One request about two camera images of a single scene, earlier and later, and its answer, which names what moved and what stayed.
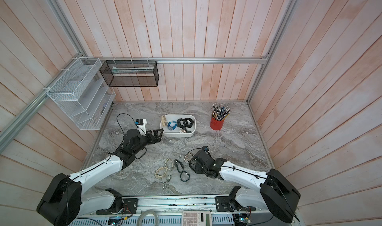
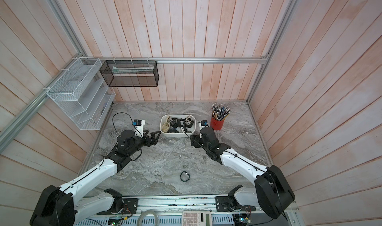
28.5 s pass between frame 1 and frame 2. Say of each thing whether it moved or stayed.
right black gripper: moved
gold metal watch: moved
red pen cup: stayed
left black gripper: stayed
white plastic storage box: stayed
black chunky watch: stayed
